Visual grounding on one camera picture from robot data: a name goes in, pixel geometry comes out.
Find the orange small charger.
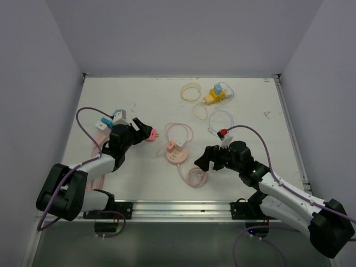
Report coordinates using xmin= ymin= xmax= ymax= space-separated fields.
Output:
xmin=166 ymin=141 xmax=176 ymax=152

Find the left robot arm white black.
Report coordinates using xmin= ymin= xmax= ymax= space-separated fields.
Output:
xmin=36 ymin=118 xmax=152 ymax=221

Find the yellow charging cable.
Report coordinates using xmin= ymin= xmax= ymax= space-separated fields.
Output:
xmin=180 ymin=83 xmax=210 ymax=121

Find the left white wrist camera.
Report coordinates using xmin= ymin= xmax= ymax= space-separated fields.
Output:
xmin=112 ymin=109 xmax=128 ymax=125

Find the coiled pink socket cord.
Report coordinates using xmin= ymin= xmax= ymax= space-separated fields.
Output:
xmin=175 ymin=163 xmax=208 ymax=187

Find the light blue charger plug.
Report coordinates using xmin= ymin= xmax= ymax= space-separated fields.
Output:
xmin=214 ymin=83 xmax=223 ymax=95

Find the pink plug adapter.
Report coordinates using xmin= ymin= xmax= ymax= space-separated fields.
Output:
xmin=146 ymin=128 xmax=159 ymax=142

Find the blue flat plug adapter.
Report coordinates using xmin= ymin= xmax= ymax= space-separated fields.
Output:
xmin=100 ymin=117 xmax=113 ymax=128

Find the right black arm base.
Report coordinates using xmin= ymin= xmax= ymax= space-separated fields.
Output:
xmin=229 ymin=199 xmax=274 ymax=220

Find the pink rectangular power strip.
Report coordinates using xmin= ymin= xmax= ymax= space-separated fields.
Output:
xmin=94 ymin=132 xmax=110 ymax=146

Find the blue thin charging cable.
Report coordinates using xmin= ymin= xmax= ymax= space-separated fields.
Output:
xmin=207 ymin=81 xmax=237 ymax=137

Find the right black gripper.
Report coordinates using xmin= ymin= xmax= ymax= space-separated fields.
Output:
xmin=194 ymin=142 xmax=242 ymax=173

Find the orange yellow charger plug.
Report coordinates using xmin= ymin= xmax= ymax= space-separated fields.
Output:
xmin=204 ymin=95 xmax=215 ymax=105

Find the white large charger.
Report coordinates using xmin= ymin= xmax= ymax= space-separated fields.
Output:
xmin=175 ymin=139 xmax=187 ymax=151

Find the white plug on cube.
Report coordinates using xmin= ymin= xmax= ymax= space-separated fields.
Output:
xmin=223 ymin=88 xmax=234 ymax=98

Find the aluminium front rail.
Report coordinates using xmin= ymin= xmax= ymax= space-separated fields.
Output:
xmin=35 ymin=197 xmax=329 ymax=223

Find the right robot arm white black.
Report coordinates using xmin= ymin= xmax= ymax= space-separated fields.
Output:
xmin=194 ymin=141 xmax=355 ymax=259

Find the yellow cube socket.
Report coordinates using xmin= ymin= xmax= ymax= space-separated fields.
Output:
xmin=210 ymin=88 xmax=226 ymax=103

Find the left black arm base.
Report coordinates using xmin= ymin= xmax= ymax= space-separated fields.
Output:
xmin=83 ymin=202 xmax=133 ymax=220

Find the teal plug adapter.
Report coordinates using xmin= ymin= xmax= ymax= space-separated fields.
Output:
xmin=112 ymin=109 xmax=120 ymax=116

